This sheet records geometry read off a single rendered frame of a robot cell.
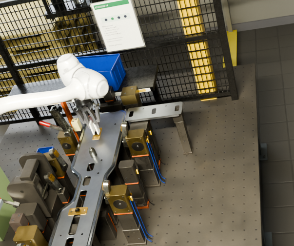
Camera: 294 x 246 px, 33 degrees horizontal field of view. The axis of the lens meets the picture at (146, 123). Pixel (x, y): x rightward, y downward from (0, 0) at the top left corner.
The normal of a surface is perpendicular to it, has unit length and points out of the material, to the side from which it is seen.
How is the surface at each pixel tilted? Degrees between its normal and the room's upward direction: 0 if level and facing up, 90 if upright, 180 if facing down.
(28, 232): 0
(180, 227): 0
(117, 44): 90
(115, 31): 90
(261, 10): 90
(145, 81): 0
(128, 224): 90
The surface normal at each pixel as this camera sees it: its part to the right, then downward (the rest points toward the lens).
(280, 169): -0.26, -0.75
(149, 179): -0.12, 0.65
